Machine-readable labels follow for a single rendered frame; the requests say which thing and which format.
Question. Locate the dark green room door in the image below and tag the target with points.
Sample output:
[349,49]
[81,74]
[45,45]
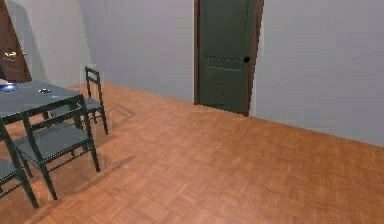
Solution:
[222,53]

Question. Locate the black round door knob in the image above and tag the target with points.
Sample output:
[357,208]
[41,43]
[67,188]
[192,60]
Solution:
[246,60]

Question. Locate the dark grey dining chair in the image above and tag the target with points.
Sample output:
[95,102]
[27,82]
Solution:
[94,100]
[10,173]
[53,140]

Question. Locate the small grey round bowl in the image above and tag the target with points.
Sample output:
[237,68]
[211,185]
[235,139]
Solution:
[44,90]

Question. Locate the dark grey dining table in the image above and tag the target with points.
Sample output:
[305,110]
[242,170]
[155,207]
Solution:
[30,98]

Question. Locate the blue glass dish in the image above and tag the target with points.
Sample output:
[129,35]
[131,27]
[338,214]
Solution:
[7,87]

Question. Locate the brown wooden room door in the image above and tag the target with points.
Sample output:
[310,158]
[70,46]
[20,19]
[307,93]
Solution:
[10,40]

